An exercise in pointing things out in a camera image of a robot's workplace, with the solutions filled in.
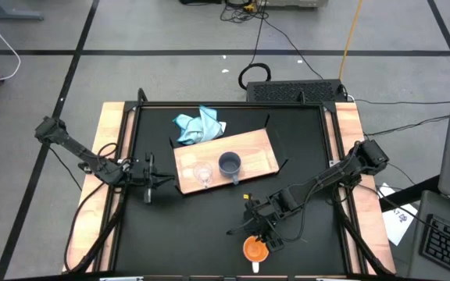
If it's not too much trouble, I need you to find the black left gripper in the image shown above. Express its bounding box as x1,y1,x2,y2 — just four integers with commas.
130,153,176,205

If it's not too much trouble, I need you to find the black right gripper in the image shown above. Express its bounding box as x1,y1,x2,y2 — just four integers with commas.
226,193,288,252

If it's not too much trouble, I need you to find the small clear glass cup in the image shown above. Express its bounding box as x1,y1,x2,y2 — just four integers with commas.
192,160,215,189

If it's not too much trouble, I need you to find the medium grey mug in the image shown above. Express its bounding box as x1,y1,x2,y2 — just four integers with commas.
217,151,243,186

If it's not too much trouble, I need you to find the large yellow-orange mug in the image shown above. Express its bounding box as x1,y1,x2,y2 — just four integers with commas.
241,234,270,275

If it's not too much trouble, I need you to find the light blue cloth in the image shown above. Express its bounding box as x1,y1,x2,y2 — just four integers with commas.
171,105,227,147

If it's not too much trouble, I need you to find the black computer case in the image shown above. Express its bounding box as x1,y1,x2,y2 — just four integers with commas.
245,78,348,104

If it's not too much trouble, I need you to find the white paper sheet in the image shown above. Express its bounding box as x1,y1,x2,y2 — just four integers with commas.
377,182,420,247

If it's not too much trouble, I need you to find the black keyboard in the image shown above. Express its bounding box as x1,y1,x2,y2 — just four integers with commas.
420,213,450,281

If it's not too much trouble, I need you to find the grey table foot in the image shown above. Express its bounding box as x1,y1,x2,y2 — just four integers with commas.
0,0,46,22

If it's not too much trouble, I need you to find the black looped cable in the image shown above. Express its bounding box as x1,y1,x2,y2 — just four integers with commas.
95,142,120,169

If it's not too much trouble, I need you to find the wooden shelf with black frame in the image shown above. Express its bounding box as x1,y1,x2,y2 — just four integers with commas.
168,112,290,196

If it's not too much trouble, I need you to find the black metal frame strut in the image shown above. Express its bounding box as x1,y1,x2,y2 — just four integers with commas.
331,187,395,276
77,186,133,274

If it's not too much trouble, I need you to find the coiled black cable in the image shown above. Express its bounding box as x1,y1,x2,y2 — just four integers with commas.
237,62,273,91

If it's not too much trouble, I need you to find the tangled black cable bundle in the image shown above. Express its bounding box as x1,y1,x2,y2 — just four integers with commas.
220,0,270,24

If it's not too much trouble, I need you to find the yellow cable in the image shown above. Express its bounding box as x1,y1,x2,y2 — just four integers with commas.
337,0,364,81

